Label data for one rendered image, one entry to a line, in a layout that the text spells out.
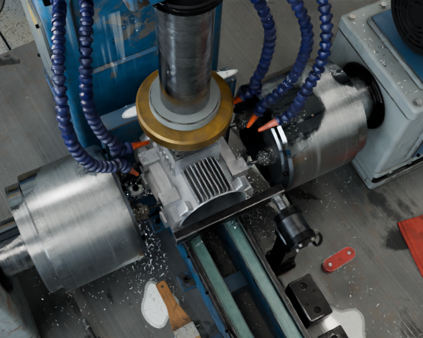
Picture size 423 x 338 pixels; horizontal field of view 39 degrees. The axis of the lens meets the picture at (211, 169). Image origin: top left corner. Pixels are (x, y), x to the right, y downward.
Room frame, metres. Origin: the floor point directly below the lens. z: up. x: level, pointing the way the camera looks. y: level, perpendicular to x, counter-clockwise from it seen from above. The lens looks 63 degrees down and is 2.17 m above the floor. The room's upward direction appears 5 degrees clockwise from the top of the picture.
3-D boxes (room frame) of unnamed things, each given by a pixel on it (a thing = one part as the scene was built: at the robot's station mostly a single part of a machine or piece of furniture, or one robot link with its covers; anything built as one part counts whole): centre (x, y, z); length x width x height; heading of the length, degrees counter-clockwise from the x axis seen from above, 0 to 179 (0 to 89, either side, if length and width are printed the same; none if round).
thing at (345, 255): (0.49, -0.32, 0.81); 0.09 x 0.03 x 0.02; 126
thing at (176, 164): (0.61, 0.06, 1.11); 0.12 x 0.11 x 0.07; 31
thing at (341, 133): (0.73, -0.20, 1.04); 0.41 x 0.25 x 0.25; 121
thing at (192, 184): (0.58, 0.04, 1.02); 0.20 x 0.19 x 0.19; 31
